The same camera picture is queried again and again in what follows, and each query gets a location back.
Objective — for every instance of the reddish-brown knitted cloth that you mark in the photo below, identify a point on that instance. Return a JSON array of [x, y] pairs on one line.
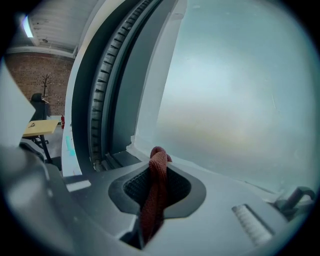
[[157, 185]]

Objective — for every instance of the red fire extinguisher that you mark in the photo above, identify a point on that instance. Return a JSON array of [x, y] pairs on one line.
[[62, 122]]

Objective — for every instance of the dark wooden coat rack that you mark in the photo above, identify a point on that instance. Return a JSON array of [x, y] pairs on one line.
[[45, 83]]

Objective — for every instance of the frosted window glass pane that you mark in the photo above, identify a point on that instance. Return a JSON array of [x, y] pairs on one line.
[[237, 100]]

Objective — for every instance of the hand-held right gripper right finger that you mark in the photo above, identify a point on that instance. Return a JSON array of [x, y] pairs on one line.
[[215, 225]]

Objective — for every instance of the teal tape strip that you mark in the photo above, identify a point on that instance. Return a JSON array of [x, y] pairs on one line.
[[70, 147]]

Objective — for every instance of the yellow wooden table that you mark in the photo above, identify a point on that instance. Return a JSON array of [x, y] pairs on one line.
[[41, 127]]

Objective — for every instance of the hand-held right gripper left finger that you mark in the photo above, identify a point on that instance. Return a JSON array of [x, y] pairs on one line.
[[100, 197]]

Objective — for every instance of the fluorescent ceiling light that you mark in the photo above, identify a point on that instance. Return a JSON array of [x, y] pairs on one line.
[[26, 26]]

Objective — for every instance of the black office chair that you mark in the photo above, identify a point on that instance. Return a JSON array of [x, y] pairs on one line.
[[39, 107]]

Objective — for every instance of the small tool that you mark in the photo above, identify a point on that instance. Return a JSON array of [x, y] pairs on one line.
[[31, 124]]

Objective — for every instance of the grey and white window frame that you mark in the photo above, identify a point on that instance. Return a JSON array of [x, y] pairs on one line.
[[83, 100]]

